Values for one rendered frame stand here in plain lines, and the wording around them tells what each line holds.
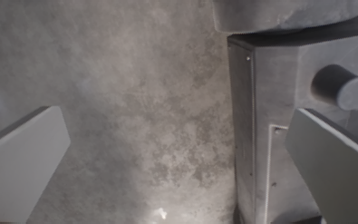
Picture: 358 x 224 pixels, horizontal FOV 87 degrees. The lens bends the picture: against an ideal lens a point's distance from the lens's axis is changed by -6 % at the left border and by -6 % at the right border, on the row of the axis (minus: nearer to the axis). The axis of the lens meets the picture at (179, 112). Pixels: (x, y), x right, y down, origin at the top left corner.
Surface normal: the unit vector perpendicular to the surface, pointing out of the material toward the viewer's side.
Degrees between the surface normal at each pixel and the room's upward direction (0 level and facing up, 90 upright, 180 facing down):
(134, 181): 0
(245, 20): 55
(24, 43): 0
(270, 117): 45
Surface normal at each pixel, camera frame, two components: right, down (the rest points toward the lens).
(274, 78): -0.64, 0.45
